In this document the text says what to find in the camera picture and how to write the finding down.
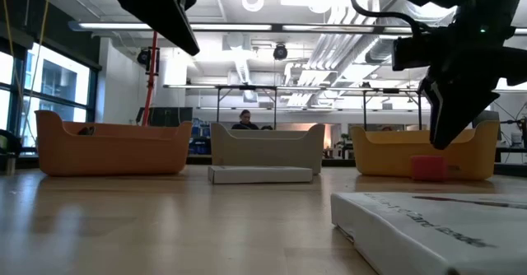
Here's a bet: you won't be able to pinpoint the white card reader box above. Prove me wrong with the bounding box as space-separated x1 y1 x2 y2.
330 191 527 275
208 165 314 185

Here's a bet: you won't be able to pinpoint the large window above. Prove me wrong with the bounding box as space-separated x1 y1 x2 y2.
0 40 100 148

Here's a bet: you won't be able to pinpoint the blue storage boxes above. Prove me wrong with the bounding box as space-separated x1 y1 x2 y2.
189 118 213 156

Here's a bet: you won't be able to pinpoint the dark wide monitor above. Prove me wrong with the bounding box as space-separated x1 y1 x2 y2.
135 106 194 128

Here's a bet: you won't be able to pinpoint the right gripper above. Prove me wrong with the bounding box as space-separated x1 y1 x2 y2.
418 7 527 151

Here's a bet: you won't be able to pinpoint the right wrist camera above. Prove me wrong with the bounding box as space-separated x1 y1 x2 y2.
390 35 433 72

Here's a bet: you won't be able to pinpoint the silver ceiling duct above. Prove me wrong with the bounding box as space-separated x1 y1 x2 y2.
306 2 396 82

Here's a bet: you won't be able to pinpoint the grey plastic bin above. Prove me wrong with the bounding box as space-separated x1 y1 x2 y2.
210 122 326 175

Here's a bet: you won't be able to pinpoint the orange-red plastic bin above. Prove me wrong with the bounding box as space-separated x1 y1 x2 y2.
35 110 194 177

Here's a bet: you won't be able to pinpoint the black workbench frame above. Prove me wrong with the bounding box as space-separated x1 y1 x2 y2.
361 86 423 132
164 83 277 130

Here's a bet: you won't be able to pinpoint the long ceiling light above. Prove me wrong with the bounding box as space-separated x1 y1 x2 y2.
282 24 413 34
76 21 273 32

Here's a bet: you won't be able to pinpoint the pink cube charger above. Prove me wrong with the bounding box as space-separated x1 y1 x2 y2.
410 155 449 182

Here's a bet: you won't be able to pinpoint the yellow plastic bin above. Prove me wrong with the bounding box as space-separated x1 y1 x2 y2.
350 120 501 181

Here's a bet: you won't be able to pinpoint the person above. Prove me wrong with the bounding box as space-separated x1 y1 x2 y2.
231 109 260 131

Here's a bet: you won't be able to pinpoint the yellow power cord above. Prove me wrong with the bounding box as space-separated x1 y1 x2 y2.
0 0 53 144

